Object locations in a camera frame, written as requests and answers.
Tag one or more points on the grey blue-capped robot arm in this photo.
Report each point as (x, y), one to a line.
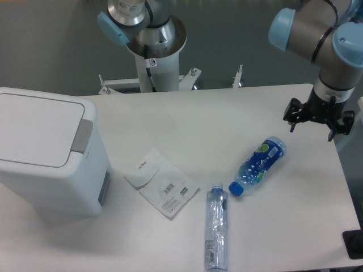
(321, 31)

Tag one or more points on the white plastic package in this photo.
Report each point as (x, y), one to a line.
(162, 183)

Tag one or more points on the white trash can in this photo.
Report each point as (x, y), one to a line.
(52, 153)

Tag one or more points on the blue labelled plastic bottle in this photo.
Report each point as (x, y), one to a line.
(255, 168)

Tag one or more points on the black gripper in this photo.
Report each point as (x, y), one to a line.
(297, 112)

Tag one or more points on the clear crushed plastic bottle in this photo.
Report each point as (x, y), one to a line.
(216, 229)

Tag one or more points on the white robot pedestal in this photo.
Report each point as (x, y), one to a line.
(159, 48)

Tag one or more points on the black device at table edge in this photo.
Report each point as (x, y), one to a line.
(353, 243)

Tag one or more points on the white metal base frame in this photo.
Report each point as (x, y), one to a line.
(151, 83)

